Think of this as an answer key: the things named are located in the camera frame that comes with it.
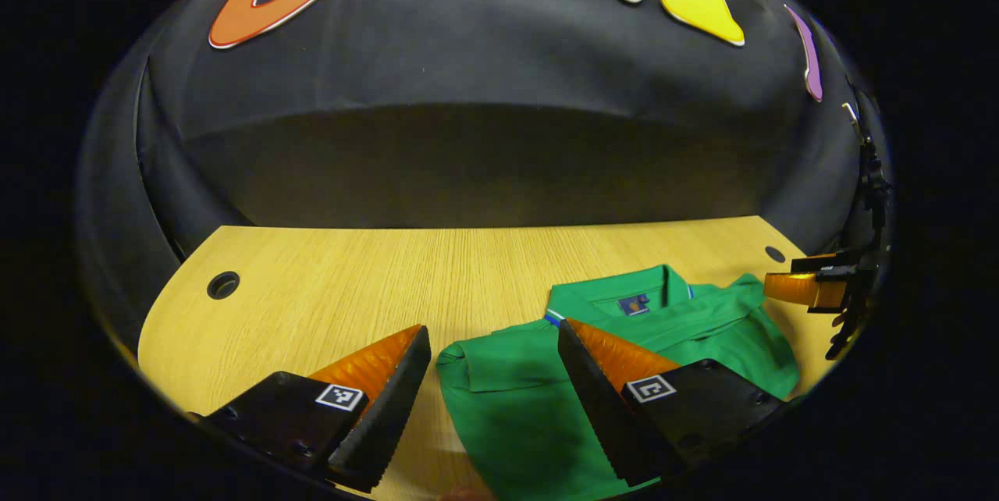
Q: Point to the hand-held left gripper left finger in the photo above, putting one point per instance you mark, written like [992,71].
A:
[390,415]

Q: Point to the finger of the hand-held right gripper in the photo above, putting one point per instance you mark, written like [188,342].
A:
[827,263]
[804,290]

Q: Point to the black backdrop cloth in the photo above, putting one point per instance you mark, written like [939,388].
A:
[468,158]

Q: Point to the green T-shirt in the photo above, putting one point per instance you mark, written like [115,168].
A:
[507,407]

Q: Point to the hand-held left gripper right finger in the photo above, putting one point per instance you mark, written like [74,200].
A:
[597,407]

